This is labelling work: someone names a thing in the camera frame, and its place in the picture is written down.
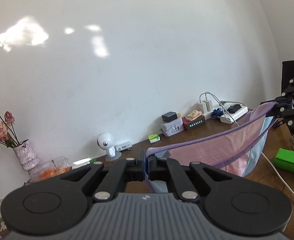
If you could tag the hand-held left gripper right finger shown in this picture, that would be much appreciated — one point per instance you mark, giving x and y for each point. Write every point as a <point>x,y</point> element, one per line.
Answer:
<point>152,167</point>

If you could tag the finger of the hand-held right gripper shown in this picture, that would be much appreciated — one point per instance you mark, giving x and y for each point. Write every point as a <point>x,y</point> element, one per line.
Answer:
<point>290,87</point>
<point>286,115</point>

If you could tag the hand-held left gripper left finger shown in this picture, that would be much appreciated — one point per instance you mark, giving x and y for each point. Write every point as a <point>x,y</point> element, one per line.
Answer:
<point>140,167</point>

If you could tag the pink blue mesh vest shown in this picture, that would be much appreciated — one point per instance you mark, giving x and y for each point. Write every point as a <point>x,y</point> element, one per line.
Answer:
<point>212,150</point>

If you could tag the small white rectangular device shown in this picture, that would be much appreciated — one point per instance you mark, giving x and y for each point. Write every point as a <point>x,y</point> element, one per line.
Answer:
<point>123,146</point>

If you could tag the small green white box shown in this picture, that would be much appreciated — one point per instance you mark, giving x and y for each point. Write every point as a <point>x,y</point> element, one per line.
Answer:
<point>154,138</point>

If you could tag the green case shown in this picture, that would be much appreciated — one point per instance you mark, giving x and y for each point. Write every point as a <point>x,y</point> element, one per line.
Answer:
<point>291,161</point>

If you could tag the printed tin box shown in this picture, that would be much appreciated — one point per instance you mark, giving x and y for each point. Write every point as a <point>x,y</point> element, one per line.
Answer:
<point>172,128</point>

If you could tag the green white sachet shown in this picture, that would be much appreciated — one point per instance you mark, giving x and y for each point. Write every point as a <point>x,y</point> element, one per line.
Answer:
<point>92,160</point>

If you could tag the black power adapter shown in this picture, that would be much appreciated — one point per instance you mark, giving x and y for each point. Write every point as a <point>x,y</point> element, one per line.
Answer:
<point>234,109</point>

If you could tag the black charger block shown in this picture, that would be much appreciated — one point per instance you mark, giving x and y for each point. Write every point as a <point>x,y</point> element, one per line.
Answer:
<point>170,116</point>

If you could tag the white plastic gadget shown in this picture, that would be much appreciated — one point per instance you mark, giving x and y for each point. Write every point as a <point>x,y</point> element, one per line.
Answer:
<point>80,164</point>

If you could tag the dark green red box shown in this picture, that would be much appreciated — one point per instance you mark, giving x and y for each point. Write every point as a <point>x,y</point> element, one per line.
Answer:
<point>194,123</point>

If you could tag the snack packets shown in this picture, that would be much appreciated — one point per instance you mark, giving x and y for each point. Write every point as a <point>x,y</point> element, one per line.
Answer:
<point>194,115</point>

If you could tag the clear plastic box of oranges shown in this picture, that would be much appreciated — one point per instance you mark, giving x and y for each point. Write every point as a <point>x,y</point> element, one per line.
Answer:
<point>49,171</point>

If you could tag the white robot-shaped camera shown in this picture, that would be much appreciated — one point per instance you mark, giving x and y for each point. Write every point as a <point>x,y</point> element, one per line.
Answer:
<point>107,142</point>

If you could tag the white wall charger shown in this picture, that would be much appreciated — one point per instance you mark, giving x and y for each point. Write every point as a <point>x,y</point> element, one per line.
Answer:
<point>202,107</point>
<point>208,105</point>

